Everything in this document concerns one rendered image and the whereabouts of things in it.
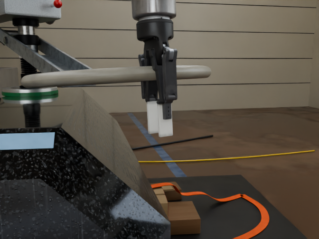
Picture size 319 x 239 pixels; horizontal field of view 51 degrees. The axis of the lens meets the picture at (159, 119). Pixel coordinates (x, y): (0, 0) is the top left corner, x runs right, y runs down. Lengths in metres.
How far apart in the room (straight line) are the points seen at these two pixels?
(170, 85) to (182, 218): 1.34
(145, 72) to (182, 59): 5.68
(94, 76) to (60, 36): 5.46
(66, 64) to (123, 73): 0.64
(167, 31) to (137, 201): 0.38
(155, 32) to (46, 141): 0.31
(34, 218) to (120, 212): 0.17
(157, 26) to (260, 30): 6.34
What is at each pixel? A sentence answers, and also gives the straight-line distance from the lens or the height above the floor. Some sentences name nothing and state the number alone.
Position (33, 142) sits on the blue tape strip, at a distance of 0.72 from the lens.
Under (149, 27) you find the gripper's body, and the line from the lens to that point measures 0.66.
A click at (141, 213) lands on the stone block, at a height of 0.63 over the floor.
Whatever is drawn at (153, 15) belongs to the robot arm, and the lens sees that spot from 0.67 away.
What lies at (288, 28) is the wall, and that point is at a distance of 7.28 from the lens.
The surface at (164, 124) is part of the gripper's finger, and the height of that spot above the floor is 0.84.
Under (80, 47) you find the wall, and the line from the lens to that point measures 6.09.
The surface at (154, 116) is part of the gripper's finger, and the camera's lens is 0.72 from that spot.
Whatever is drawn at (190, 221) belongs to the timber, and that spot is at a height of 0.09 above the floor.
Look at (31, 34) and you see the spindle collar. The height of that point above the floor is 1.07.
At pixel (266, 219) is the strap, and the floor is 0.02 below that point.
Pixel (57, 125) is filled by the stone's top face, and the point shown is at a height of 0.83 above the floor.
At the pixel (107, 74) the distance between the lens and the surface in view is 0.66.
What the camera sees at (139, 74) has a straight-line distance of 0.66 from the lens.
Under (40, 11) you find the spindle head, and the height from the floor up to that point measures 1.15.
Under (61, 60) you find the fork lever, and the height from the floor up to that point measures 0.97.
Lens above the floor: 0.97
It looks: 10 degrees down
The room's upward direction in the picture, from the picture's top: straight up
